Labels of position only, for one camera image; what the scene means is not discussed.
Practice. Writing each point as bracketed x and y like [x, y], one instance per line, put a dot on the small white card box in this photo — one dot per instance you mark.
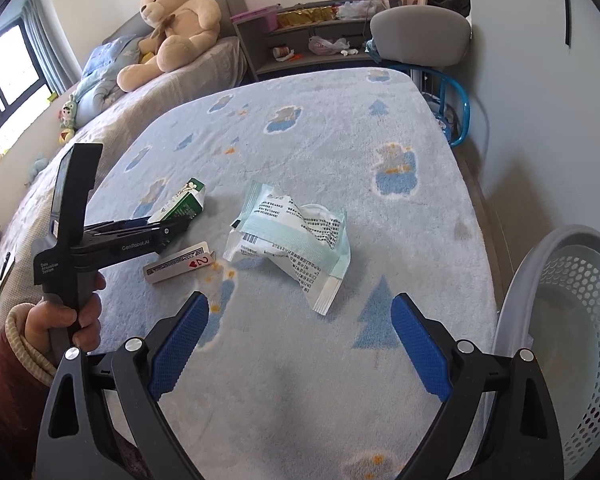
[180, 262]

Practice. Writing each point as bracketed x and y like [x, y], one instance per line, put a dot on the white and teal wrapper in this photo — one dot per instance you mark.
[290, 240]

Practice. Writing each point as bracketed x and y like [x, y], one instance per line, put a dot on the large tan teddy bear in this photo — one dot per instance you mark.
[185, 20]

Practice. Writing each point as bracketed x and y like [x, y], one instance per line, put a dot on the bed with beige cover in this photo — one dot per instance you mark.
[215, 60]

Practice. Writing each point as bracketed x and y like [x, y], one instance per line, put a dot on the light blue plush toy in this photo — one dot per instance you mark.
[38, 170]

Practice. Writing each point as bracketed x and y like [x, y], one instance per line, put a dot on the grey storage shelf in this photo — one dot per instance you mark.
[260, 60]

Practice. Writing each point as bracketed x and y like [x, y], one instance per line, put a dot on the light blue printed blanket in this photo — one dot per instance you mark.
[330, 160]

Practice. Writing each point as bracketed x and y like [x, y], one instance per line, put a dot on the window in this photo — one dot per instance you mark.
[10, 90]

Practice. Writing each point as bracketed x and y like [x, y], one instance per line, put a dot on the pile of gold packets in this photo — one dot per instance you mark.
[305, 16]

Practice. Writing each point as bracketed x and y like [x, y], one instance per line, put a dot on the grey curtain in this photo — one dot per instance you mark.
[50, 40]

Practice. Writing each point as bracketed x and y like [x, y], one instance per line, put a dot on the green and white carton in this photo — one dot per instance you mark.
[185, 205]

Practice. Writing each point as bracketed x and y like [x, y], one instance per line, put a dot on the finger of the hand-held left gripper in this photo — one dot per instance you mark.
[145, 232]
[130, 223]

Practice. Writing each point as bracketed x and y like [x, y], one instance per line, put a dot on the white plastic bag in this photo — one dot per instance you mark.
[357, 10]

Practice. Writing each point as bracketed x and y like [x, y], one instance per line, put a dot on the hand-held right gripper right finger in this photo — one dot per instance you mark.
[420, 350]

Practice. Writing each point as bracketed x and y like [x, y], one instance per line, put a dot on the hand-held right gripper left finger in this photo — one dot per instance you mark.
[180, 345]

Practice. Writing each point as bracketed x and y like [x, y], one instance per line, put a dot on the pink plastic box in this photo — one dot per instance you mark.
[257, 20]

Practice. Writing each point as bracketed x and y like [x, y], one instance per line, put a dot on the blue pillow bedding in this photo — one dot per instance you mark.
[97, 97]

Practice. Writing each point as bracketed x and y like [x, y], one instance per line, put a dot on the blue printed pillow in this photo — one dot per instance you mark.
[110, 55]

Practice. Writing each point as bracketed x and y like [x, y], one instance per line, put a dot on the person's left hand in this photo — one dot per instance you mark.
[40, 325]

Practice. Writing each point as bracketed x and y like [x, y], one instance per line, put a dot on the person's left forearm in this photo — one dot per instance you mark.
[5, 385]

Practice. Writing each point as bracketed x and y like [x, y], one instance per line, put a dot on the small green plush doll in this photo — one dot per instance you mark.
[68, 115]

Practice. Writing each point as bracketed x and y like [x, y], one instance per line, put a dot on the grey perforated plastic basket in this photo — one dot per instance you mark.
[580, 280]

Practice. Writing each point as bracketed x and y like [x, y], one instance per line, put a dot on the pink plastic bag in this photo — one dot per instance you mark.
[327, 46]

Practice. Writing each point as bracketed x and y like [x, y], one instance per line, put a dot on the small red and white container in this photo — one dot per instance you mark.
[282, 53]

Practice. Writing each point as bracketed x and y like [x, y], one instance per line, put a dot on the blue metal frame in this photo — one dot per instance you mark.
[462, 105]

